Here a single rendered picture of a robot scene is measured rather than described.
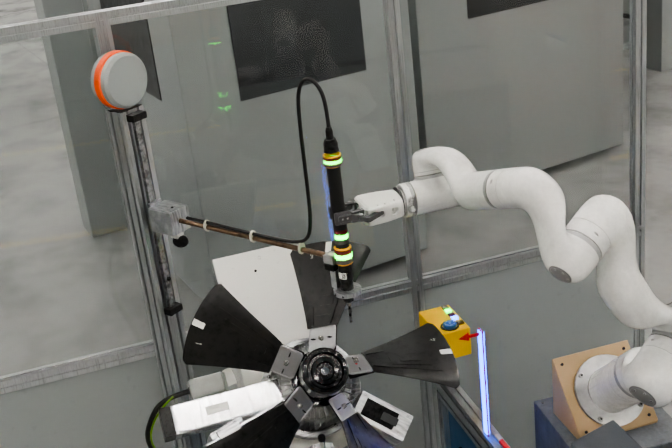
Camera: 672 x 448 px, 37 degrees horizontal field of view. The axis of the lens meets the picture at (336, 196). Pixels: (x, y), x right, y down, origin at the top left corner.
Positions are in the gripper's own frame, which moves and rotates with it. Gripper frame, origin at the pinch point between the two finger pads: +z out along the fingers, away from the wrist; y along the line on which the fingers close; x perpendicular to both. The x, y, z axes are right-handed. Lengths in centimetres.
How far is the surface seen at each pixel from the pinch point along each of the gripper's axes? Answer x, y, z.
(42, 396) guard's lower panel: -69, 71, 81
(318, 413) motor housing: -55, 2, 11
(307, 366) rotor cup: -36.5, -3.8, 13.5
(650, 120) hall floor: -159, 407, -360
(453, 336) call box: -54, 21, -36
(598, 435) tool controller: -36, -60, -34
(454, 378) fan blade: -47, -10, -23
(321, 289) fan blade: -25.4, 13.0, 3.5
